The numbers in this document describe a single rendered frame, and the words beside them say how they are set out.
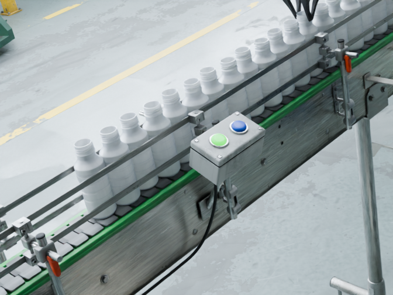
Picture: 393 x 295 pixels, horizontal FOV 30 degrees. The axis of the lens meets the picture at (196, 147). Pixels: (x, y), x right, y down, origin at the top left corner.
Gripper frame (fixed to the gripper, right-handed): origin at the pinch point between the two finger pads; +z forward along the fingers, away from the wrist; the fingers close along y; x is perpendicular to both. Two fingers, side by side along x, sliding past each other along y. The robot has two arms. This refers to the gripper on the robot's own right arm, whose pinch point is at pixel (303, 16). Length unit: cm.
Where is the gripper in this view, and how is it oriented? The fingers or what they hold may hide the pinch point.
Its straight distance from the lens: 187.8
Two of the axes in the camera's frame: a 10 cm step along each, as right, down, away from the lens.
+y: -7.0, -2.3, 6.8
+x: -6.9, 4.6, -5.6
